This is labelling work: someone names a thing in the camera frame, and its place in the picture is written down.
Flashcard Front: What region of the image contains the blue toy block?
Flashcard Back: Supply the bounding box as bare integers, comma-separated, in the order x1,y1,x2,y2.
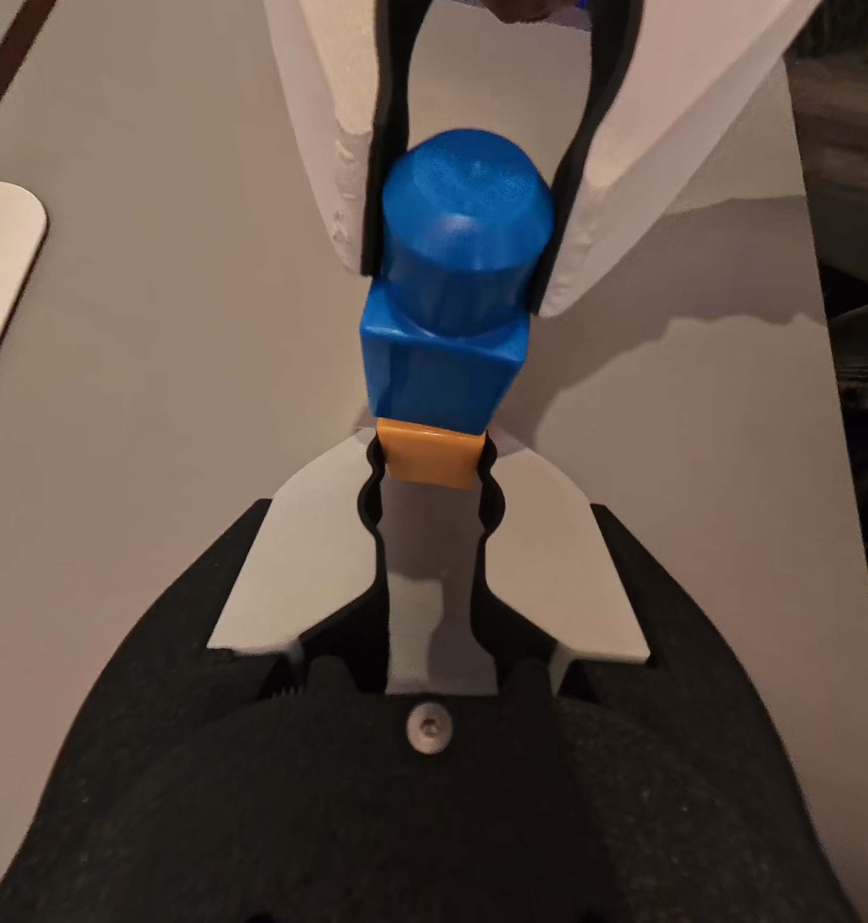
358,128,556,437

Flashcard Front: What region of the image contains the white and wood document stand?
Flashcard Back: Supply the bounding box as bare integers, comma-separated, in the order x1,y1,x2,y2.
0,176,49,405

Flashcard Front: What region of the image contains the yellow toy block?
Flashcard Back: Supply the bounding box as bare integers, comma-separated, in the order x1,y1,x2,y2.
375,418,487,490

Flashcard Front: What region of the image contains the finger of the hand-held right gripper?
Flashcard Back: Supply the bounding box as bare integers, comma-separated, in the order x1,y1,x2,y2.
261,0,435,278
528,0,828,320

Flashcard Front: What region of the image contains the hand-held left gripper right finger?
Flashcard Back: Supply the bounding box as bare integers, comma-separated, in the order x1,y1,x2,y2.
470,433,653,699

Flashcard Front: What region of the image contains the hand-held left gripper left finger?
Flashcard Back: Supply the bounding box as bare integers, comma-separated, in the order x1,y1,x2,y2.
207,431,390,685

